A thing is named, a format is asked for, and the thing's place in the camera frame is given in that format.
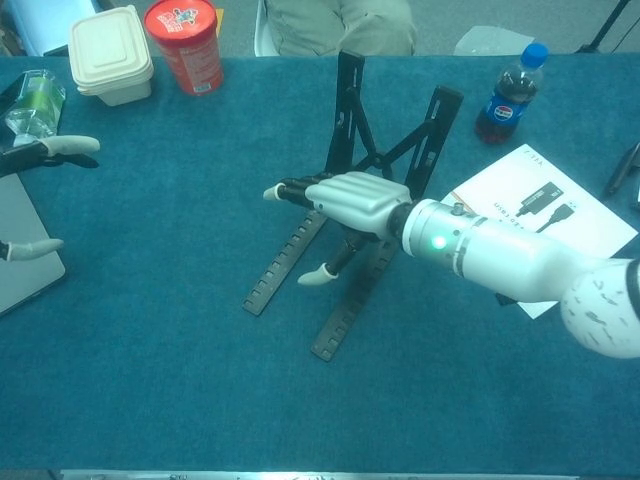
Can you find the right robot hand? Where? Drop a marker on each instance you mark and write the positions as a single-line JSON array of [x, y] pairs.
[[360, 200]]

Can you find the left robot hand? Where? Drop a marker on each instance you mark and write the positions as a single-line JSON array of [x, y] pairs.
[[65, 146]]

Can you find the black folding laptop stand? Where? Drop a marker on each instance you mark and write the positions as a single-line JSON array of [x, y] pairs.
[[350, 100]]

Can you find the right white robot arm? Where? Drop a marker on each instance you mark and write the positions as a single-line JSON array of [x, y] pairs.
[[500, 255]]

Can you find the grey closed laptop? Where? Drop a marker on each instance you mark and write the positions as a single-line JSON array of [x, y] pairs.
[[25, 280]]

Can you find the clear green-label water bottle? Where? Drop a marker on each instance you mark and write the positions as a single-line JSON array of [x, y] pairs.
[[35, 105]]

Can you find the beige lidded food container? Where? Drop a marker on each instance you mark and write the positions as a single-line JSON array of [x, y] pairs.
[[110, 55]]

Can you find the light blue chair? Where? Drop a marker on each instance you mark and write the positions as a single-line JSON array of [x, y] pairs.
[[40, 25]]

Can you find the cola bottle with blue cap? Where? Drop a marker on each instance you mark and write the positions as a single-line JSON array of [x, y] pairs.
[[502, 112]]

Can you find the seated person in beige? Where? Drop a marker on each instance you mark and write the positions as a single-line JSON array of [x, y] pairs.
[[325, 25]]

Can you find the blue felt table cloth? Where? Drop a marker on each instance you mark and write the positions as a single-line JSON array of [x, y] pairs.
[[200, 400]]

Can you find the black tripod leg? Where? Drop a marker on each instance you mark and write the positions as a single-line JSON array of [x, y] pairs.
[[607, 22]]

